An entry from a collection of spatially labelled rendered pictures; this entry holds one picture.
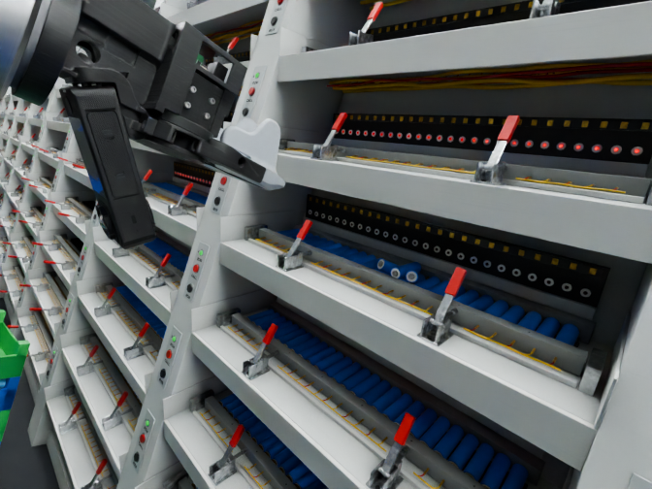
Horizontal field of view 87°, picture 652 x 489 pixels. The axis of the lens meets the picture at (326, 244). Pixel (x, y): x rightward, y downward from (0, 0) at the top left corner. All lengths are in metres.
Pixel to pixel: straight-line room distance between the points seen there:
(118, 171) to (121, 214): 0.03
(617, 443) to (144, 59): 0.46
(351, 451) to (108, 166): 0.43
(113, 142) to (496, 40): 0.42
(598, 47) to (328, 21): 0.54
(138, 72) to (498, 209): 0.35
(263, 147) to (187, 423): 0.62
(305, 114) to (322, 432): 0.61
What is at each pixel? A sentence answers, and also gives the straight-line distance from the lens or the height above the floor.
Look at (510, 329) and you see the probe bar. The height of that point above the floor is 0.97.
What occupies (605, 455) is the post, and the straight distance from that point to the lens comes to 0.40.
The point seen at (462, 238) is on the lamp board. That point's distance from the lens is 0.57.
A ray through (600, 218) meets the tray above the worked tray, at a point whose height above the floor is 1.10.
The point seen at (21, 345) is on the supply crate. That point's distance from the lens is 1.04.
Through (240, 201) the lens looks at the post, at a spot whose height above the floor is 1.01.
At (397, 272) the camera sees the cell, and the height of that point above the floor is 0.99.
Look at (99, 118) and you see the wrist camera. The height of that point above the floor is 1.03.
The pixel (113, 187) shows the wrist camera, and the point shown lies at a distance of 0.28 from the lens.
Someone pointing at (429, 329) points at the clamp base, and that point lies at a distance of 0.44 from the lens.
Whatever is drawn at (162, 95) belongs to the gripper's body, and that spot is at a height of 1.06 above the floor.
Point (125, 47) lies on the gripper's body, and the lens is 0.29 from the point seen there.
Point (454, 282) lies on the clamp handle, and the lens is 0.43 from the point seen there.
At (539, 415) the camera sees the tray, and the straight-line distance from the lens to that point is 0.40.
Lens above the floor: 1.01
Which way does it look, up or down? 2 degrees down
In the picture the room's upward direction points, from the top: 18 degrees clockwise
